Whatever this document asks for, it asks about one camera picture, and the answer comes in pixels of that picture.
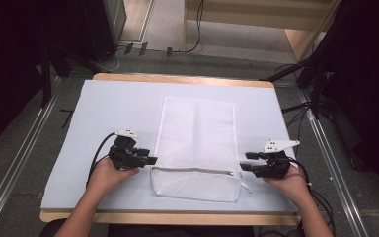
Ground metal floor rail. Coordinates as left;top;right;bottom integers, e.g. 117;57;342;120
0;76;62;235
296;88;370;237

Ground white floor cable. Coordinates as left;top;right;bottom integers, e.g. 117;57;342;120
102;46;126;73

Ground person's left hand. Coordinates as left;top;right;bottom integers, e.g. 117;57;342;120
86;157;140;202

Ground wooden table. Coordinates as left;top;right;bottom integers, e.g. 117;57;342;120
38;72;302;227

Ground person's right hand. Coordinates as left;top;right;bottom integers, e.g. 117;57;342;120
262;163;311;202

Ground wooden shelf unit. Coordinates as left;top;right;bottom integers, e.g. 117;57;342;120
182;0;343;63

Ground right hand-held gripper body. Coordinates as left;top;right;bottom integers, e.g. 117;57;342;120
254;139;301;180

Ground white mesh laundry bag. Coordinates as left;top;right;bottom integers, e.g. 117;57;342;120
149;96;253;203

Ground person's dark clothing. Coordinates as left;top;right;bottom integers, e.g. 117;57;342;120
106;224;256;237

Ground black floor cables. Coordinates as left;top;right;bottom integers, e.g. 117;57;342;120
280;101;313;156

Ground black metal stand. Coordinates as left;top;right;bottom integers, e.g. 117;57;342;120
39;44;80;109
259;48;332;120

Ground black cabinet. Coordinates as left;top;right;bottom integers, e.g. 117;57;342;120
81;0;128;64

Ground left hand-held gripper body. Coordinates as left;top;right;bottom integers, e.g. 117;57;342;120
108;128;140;171

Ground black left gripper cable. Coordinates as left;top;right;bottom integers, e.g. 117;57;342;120
85;131;117;190

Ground black hanging cable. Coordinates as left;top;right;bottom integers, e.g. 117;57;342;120
177;0;205;54

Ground light blue table mat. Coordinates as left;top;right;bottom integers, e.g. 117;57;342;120
40;79;300;213

